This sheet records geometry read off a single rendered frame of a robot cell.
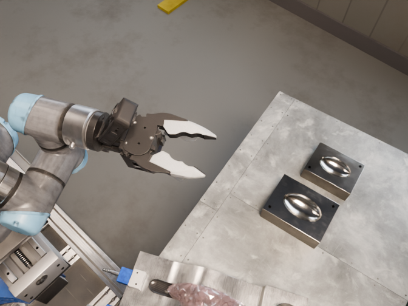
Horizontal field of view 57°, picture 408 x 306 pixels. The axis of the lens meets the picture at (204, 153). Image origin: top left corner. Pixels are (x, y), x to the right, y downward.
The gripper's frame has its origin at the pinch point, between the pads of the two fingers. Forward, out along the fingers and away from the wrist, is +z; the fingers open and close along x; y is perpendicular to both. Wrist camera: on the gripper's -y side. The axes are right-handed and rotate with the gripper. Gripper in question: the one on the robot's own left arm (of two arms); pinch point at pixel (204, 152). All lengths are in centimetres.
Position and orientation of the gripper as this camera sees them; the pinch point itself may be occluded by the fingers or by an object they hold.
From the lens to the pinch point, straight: 61.4
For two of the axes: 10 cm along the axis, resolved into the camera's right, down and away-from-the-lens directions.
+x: -2.7, 8.9, -3.6
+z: 9.6, 2.4, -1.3
